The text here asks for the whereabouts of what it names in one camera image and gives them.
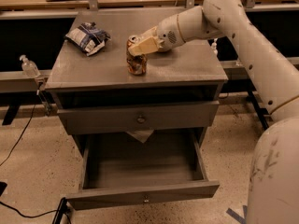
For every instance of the clear plastic water bottle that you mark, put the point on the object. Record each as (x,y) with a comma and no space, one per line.
(238,63)

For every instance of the black base bracket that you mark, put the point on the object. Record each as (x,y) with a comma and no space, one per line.
(62,210)

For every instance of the grey wooden drawer cabinet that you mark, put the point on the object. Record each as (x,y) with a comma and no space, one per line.
(190,73)

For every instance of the clear sanitizer pump bottle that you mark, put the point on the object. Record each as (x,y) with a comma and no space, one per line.
(29,67)

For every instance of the grey top drawer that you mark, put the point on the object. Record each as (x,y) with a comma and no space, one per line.
(129,118)

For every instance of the blue white chip bag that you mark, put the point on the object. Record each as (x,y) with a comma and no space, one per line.
(88,38)

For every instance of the orange soda can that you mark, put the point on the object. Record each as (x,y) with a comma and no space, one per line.
(137,65)

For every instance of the grey open middle drawer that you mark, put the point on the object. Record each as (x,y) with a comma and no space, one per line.
(118,170)

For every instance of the black table leg stand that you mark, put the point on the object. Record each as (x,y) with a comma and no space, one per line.
(259,111)

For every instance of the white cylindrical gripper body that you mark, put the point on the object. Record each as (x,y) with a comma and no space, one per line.
(166,35)

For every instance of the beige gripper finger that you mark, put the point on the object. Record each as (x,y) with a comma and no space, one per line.
(149,33)
(141,45)

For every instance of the small white pump bottle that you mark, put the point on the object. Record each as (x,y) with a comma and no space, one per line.
(214,46)

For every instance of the white paper sheet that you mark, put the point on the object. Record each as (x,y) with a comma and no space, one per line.
(141,136)

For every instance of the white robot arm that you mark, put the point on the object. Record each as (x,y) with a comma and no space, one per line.
(274,175)

